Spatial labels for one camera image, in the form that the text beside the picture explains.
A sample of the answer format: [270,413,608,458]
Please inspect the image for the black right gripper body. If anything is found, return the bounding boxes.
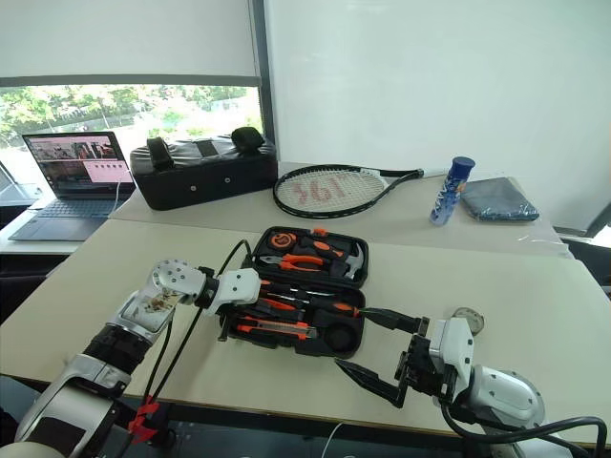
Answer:
[394,317,454,397]

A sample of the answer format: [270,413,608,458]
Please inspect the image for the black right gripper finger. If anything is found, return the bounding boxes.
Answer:
[333,360,408,409]
[360,307,425,335]

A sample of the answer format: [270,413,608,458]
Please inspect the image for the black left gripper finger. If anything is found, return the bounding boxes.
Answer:
[272,283,311,302]
[257,304,307,322]

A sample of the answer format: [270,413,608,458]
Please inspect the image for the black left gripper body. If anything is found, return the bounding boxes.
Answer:
[256,280,279,307]

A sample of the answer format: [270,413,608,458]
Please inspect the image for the black orange utility knife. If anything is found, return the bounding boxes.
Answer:
[232,318,317,341]

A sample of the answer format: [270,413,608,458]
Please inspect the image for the black orange handled screwdriver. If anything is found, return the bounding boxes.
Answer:
[285,291,363,320]

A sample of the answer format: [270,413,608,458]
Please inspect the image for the black orange tool case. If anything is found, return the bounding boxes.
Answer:
[219,224,371,360]

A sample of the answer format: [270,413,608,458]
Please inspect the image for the orange black tape measure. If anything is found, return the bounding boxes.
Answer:
[264,231,298,252]

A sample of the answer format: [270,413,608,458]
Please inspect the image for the round silver disc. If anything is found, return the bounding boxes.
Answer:
[451,307,486,335]

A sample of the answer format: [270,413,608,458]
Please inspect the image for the black orange claw hammer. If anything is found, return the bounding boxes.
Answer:
[309,227,368,281]

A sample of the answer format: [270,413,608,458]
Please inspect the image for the black tennis racket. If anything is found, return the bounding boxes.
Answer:
[272,164,425,220]

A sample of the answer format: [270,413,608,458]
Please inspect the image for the black padded bag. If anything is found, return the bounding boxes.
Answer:
[129,127,281,211]

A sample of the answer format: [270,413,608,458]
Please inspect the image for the blue capped bottle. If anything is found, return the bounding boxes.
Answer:
[429,156,477,225]

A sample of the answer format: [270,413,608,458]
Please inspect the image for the folded blue cloth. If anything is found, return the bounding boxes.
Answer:
[458,177,540,223]

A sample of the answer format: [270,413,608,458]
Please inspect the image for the clear plastic bag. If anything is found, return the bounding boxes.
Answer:
[517,228,573,259]

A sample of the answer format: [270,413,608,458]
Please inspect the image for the black chair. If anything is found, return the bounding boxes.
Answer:
[556,199,611,298]

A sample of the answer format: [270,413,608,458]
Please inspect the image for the dark blue laptop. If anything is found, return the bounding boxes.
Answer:
[8,131,138,242]

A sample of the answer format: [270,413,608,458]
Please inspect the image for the white roller window blind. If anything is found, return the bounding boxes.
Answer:
[0,0,263,88]

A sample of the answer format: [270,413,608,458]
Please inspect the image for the orange handled pliers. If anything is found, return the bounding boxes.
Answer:
[260,254,329,273]

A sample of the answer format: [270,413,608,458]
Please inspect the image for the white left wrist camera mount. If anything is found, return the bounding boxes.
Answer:
[202,268,263,317]

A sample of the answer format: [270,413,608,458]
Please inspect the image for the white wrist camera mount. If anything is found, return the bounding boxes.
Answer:
[428,317,476,383]
[202,268,263,317]

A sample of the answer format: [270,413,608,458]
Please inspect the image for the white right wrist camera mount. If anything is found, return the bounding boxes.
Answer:
[428,317,476,383]

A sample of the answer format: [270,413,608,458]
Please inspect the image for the thin white cable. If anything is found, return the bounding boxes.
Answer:
[322,420,346,458]

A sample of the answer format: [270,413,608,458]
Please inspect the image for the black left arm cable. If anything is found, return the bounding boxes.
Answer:
[142,238,254,406]

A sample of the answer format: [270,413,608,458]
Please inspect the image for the red cable clip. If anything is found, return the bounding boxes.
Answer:
[128,403,161,445]

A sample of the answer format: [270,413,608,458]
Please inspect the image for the dark window frame post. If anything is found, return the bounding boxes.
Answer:
[247,0,284,164]

